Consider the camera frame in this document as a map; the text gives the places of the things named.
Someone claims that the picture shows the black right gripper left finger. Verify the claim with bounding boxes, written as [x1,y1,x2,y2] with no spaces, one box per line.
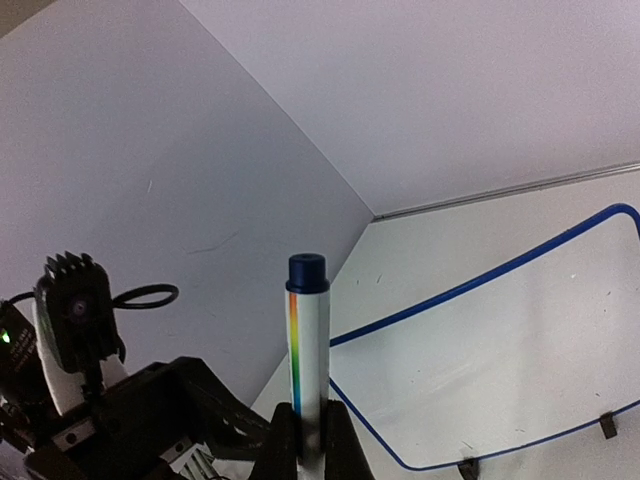
[249,402,298,480]

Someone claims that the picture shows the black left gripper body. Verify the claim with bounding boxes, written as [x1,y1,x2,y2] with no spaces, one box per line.
[24,357,270,479]

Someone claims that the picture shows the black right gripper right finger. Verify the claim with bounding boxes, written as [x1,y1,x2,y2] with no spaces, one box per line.
[324,400,374,480]

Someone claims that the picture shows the white blue marker pen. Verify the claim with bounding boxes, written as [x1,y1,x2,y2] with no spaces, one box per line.
[285,253,330,479]

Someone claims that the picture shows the blue framed whiteboard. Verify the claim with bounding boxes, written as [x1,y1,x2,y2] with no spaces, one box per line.
[330,203,639,472]

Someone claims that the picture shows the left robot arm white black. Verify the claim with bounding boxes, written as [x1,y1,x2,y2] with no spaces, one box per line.
[1,302,270,479]

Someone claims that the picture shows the left camera black cable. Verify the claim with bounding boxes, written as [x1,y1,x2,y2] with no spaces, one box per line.
[9,283,180,311]

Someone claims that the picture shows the wire whiteboard stand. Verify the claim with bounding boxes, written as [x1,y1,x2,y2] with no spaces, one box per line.
[457,412,618,480]

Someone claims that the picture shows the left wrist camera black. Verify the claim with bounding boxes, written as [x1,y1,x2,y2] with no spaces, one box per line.
[35,252,123,373]

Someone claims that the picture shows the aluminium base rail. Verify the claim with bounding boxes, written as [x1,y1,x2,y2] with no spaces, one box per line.
[372,161,639,223]

